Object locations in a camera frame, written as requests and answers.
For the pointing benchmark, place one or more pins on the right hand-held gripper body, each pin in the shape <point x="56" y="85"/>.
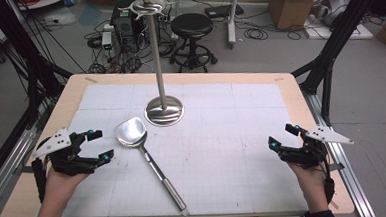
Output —
<point x="311" y="147"/>

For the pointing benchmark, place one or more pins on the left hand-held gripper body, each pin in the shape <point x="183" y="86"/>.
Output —
<point x="66" y="158"/>

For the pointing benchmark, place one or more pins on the person's left hand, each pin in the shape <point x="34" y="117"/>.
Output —
<point x="61" y="188"/>

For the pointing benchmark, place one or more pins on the person's right hand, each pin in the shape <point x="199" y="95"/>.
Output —
<point x="310" y="179"/>

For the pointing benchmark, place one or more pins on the steel spatula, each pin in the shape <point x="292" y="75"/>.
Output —
<point x="132" y="133"/>

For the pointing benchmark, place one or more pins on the wooden table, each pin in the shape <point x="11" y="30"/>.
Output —
<point x="76" y="81"/>

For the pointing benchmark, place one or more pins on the white grid mat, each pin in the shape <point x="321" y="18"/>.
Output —
<point x="216" y="147"/>

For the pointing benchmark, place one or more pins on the steel utensil stand with hooks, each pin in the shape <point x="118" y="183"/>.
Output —
<point x="163" y="111"/>

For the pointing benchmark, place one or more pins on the white and green device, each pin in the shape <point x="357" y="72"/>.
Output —
<point x="106" y="39"/>

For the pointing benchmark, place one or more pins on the black computer tower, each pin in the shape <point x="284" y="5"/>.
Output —
<point x="126" y="28"/>

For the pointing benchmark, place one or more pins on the white board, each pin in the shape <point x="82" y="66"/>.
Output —
<point x="360" y="32"/>

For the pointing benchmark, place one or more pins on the tall cardboard box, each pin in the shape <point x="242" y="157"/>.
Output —
<point x="292" y="6"/>

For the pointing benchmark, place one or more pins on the white stand leg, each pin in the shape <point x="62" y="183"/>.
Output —
<point x="232" y="19"/>

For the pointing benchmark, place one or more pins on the grey appliance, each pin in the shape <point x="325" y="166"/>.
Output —
<point x="334" y="9"/>

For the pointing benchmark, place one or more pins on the flat black device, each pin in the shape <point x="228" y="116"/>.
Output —
<point x="224" y="10"/>

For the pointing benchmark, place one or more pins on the white round table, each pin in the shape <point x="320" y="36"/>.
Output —
<point x="41" y="1"/>

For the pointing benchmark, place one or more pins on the black round stool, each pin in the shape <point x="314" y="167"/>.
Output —
<point x="191" y="25"/>

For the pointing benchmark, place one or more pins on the aluminium rail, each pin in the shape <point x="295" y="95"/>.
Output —
<point x="344" y="167"/>
<point x="10" y="161"/>

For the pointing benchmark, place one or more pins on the black metal frame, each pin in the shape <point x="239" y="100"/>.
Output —
<point x="328" y="61"/>
<point x="28" y="63"/>

